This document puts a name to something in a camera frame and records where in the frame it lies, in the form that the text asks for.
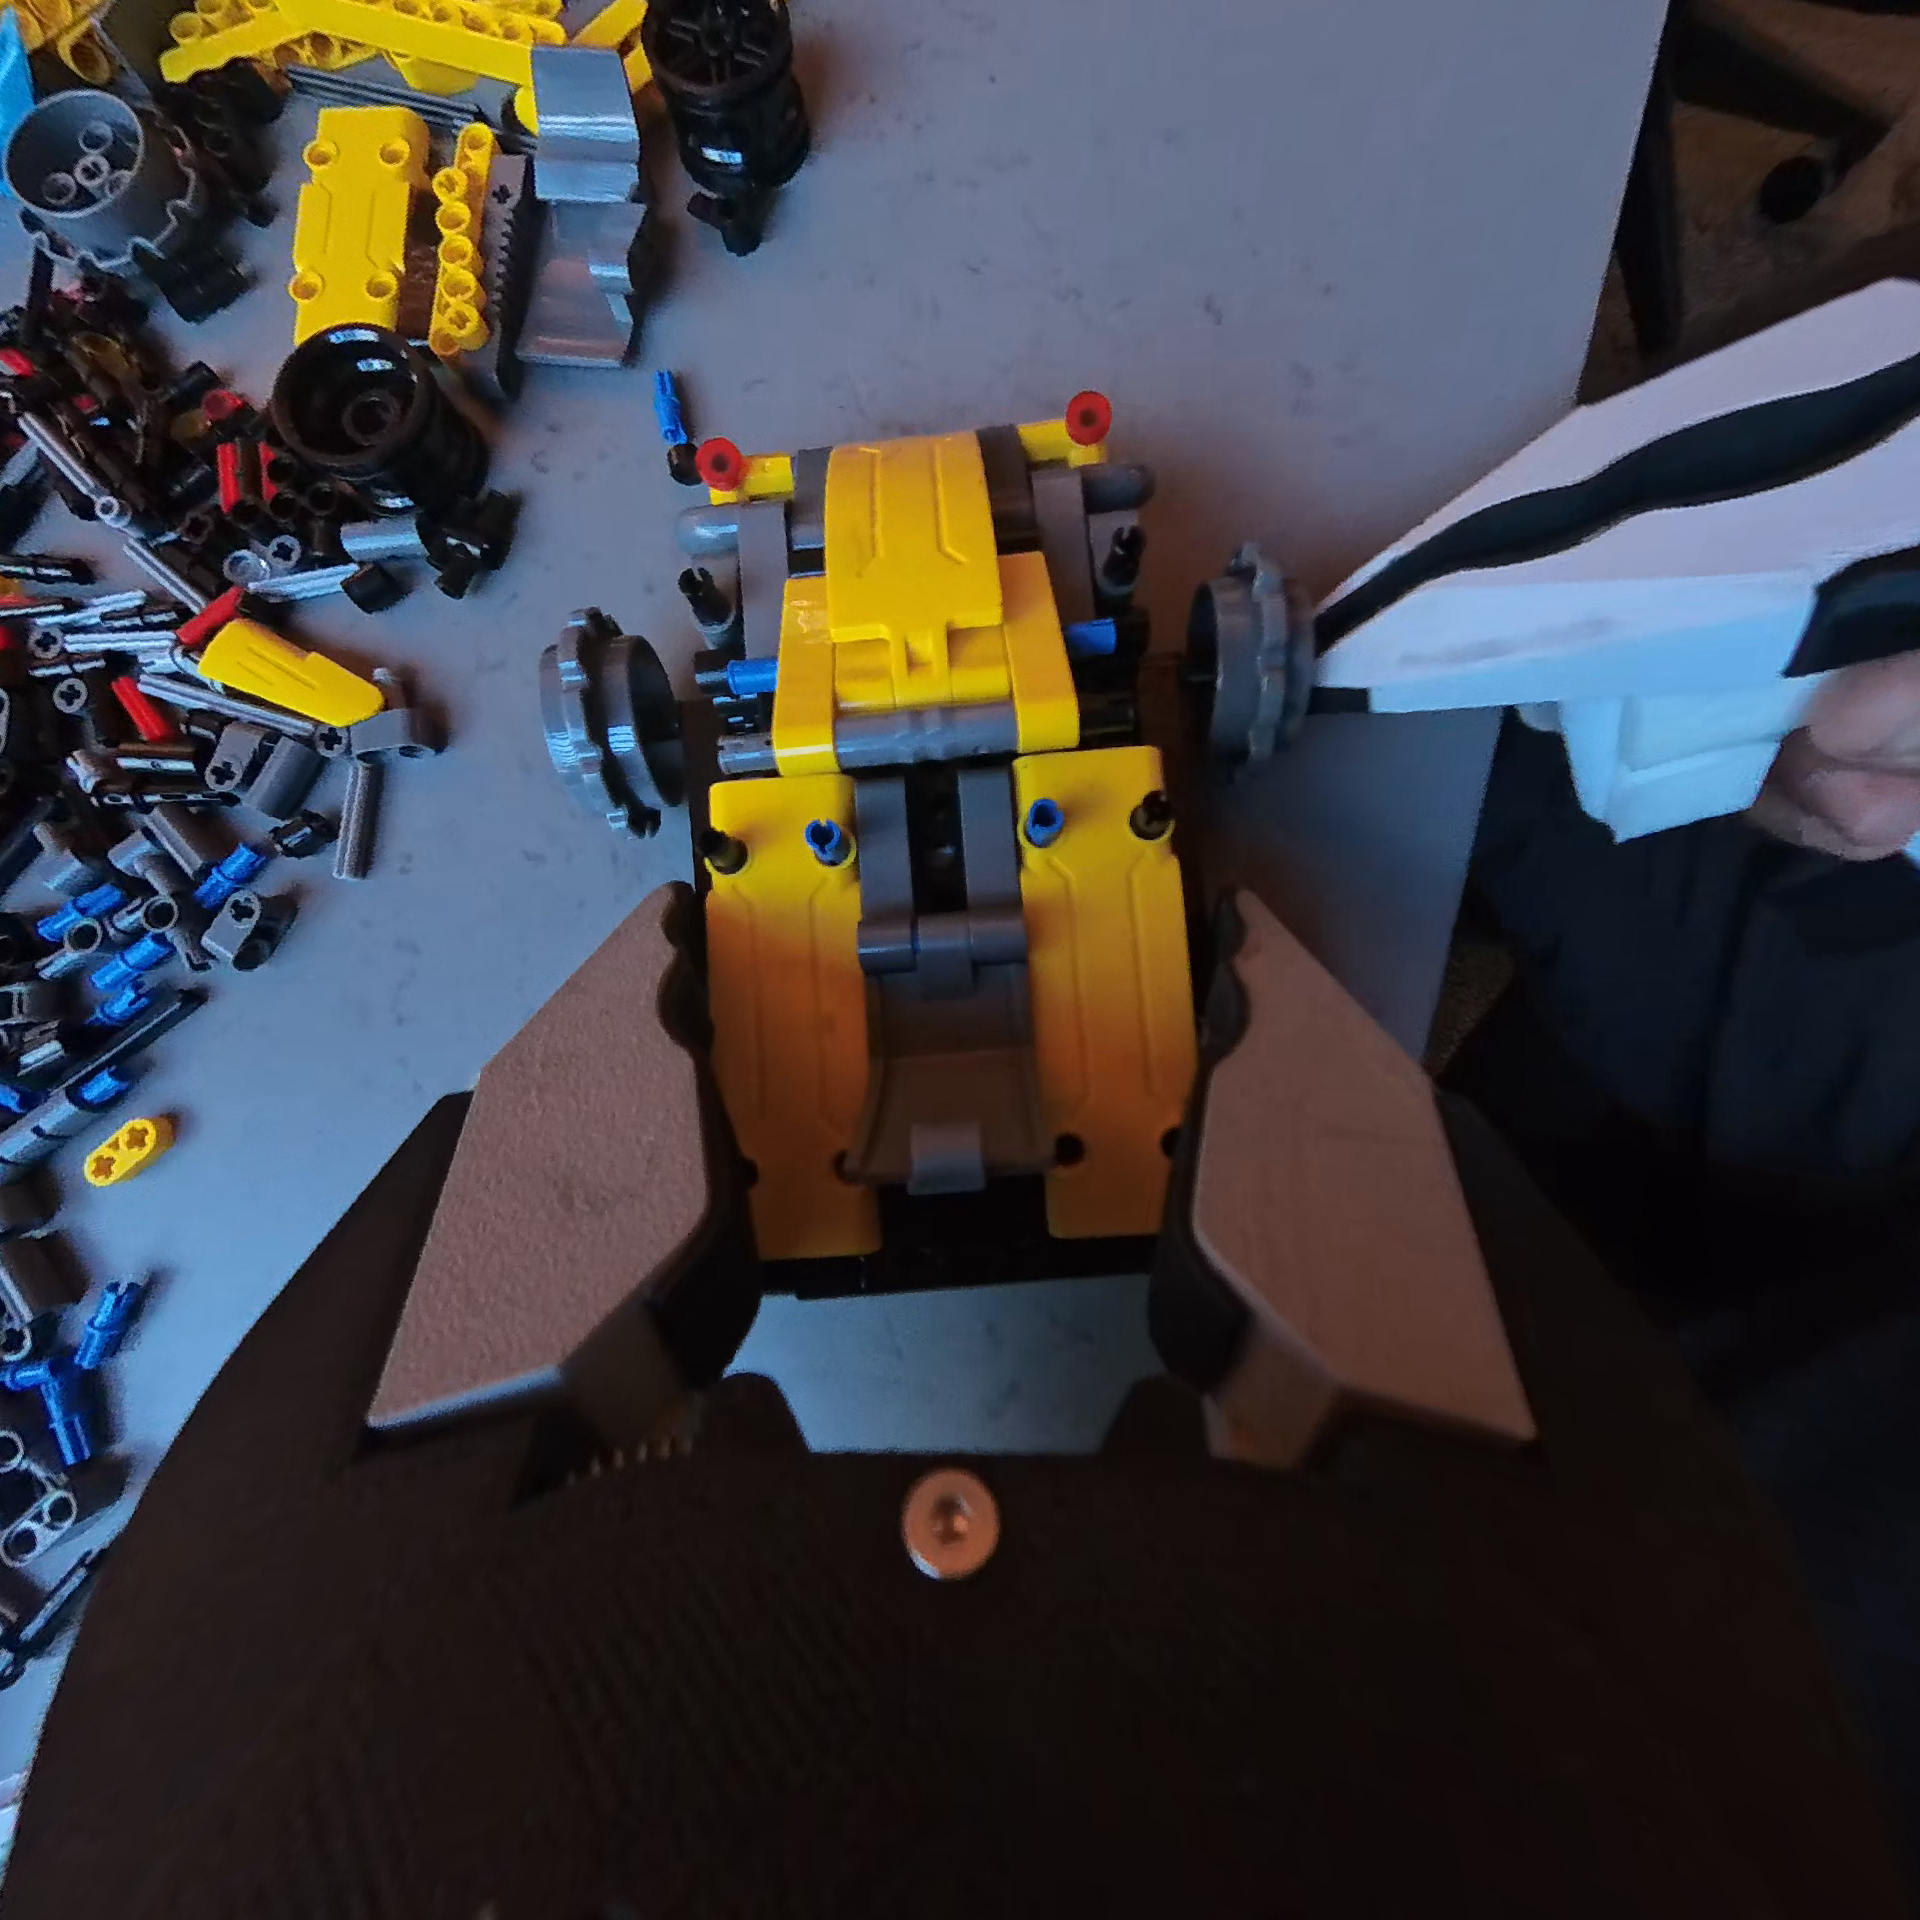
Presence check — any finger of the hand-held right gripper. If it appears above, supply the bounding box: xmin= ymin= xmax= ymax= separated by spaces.
xmin=1312 ymin=425 xmax=1920 ymax=848
xmin=1317 ymin=276 xmax=1920 ymax=649

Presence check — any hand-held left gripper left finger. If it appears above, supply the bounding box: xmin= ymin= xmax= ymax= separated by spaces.
xmin=364 ymin=881 xmax=765 ymax=1431

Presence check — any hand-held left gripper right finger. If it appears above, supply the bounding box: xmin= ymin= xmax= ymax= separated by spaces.
xmin=1149 ymin=888 xmax=1538 ymax=1470

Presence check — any yellow toy brick car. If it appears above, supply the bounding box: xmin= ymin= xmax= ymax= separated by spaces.
xmin=536 ymin=390 xmax=1325 ymax=1299

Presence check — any person's right hand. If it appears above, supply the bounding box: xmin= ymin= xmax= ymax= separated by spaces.
xmin=1749 ymin=649 xmax=1920 ymax=869

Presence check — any yellow curved panel piece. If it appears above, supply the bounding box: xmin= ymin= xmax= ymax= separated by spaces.
xmin=200 ymin=616 xmax=388 ymax=723

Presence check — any pile of small brick parts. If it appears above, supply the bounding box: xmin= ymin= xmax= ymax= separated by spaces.
xmin=0 ymin=272 xmax=519 ymax=1667

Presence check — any black toy tyre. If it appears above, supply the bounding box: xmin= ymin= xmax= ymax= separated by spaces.
xmin=270 ymin=331 xmax=497 ymax=503

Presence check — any yellow holed beam piece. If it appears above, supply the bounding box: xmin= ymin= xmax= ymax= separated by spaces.
xmin=430 ymin=122 xmax=500 ymax=361

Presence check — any yellow rectangular panel piece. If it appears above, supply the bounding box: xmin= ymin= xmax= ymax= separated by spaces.
xmin=291 ymin=108 xmax=452 ymax=346

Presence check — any black spoked toy wheel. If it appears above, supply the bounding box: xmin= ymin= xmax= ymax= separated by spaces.
xmin=654 ymin=0 xmax=812 ymax=229

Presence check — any grey curved panel piece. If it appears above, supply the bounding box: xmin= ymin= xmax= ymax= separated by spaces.
xmin=515 ymin=44 xmax=650 ymax=370

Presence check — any grey wheel hub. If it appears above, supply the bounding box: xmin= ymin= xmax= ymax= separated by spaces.
xmin=0 ymin=89 xmax=204 ymax=265

